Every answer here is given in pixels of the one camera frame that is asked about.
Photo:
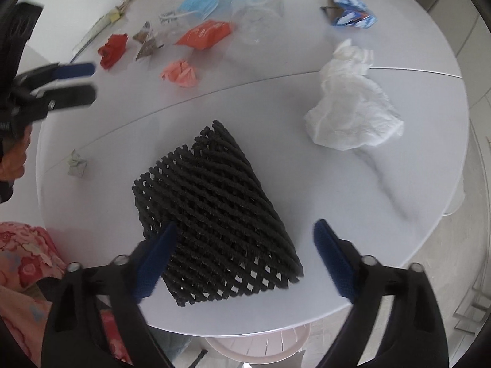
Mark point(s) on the small grey crumpled paper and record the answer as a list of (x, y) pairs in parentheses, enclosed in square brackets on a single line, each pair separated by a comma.
[(76, 165)]

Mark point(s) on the pink crumpled paper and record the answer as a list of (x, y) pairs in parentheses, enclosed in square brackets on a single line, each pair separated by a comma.
[(182, 73)]

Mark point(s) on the black foam net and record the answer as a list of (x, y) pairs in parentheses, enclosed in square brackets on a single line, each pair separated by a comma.
[(214, 199)]

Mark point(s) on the red crumpled paper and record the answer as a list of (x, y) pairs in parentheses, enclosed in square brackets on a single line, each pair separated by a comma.
[(112, 50)]

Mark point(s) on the yellow binder clip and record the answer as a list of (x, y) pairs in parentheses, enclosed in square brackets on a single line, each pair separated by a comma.
[(113, 15)]

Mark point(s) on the white crumpled tissue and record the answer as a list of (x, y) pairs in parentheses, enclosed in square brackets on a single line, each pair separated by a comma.
[(353, 111)]

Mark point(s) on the brown snack wrapper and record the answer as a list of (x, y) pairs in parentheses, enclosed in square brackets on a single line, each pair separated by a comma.
[(147, 46)]

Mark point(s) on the blue snack wrapper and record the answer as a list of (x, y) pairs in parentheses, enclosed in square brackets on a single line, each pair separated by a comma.
[(353, 11)]

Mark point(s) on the pink plastic basket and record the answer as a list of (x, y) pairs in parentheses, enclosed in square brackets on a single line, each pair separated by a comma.
[(261, 347)]

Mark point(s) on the pink floral clothing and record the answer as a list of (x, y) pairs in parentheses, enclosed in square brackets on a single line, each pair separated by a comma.
[(23, 264)]

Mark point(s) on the orange packet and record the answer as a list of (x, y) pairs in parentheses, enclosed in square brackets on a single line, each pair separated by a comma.
[(205, 34)]

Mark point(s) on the clear ruler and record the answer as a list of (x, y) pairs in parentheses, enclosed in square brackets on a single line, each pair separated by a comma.
[(94, 34)]

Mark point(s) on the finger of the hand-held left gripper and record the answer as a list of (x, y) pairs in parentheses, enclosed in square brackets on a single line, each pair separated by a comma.
[(75, 69), (73, 96)]

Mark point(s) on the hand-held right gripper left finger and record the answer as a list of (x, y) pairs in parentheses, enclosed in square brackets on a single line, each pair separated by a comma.
[(153, 260)]

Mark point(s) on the clear labelled plastic wrapper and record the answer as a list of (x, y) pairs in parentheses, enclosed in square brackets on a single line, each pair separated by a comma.
[(172, 19)]

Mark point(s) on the clear plastic cup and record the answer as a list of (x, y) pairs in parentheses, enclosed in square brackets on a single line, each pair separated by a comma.
[(259, 19)]

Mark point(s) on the person's left hand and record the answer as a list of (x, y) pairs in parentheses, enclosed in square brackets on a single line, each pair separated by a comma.
[(13, 161)]

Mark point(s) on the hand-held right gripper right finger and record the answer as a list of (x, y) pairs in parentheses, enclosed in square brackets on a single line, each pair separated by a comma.
[(333, 260)]

